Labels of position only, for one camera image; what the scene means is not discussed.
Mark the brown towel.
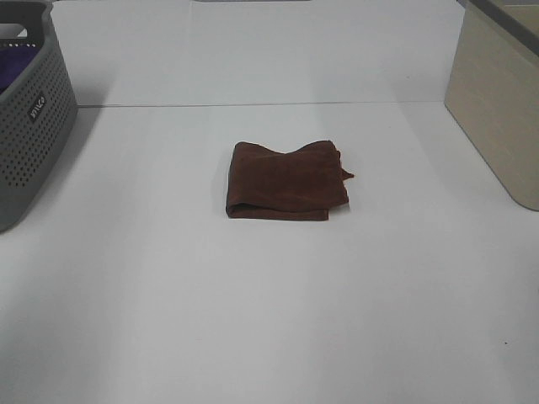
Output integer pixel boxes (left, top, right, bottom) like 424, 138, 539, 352
226, 141, 354, 221

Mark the purple cloth in basket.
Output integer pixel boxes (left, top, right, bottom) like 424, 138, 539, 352
1, 43, 41, 104

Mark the beige storage bin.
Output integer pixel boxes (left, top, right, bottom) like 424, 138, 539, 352
445, 1, 538, 210

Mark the grey perforated laundry basket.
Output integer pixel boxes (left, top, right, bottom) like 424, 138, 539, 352
1, 1, 78, 231

